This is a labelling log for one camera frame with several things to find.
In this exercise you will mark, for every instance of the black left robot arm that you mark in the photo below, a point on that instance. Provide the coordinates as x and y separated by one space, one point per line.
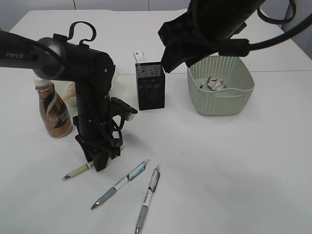
42 56

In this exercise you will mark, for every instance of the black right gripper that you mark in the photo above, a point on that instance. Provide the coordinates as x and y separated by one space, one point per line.
207 27

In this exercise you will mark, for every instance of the light blue ballpoint pen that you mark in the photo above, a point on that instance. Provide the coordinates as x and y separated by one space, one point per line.
127 178

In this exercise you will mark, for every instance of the cream white ballpoint pen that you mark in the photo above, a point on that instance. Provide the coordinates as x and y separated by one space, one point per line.
78 171

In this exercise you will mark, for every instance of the brown Nescafe coffee bottle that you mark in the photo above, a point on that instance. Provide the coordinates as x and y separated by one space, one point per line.
52 109

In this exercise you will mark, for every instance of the black mesh pen holder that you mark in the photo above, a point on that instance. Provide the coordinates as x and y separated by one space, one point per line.
150 82

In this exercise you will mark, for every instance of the pale green woven plastic basket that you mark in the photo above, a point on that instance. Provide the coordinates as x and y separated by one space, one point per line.
226 102

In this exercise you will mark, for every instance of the golden bread loaf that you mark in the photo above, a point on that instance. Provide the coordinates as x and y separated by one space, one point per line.
70 92

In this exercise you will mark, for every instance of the grey patterned ballpoint pen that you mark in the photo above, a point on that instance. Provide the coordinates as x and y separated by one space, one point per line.
147 199

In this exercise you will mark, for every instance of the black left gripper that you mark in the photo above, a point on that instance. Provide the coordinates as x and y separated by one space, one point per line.
92 72

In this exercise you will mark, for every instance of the clear plastic ruler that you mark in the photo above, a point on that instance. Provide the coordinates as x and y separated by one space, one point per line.
139 57

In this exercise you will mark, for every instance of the paper with brown strip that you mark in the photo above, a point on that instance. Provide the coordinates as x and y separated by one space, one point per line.
215 84

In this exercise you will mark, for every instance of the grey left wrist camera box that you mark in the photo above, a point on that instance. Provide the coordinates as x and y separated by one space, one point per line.
120 108

